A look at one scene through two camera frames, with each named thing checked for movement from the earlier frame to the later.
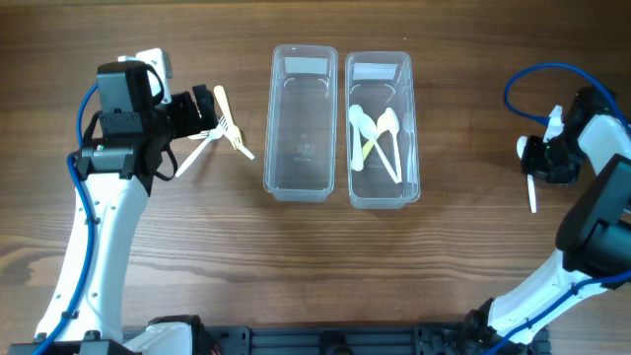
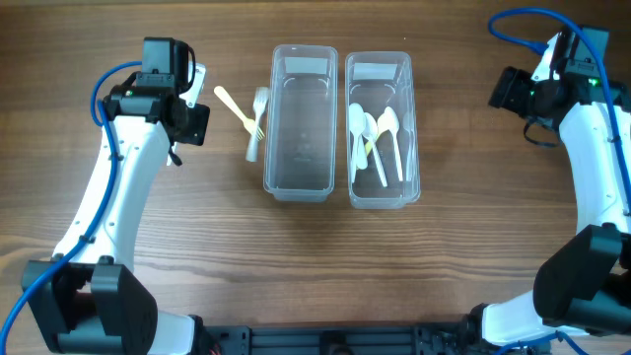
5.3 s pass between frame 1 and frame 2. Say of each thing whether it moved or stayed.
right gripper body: moved
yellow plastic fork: moved
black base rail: stayed
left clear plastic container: stayed
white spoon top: moved
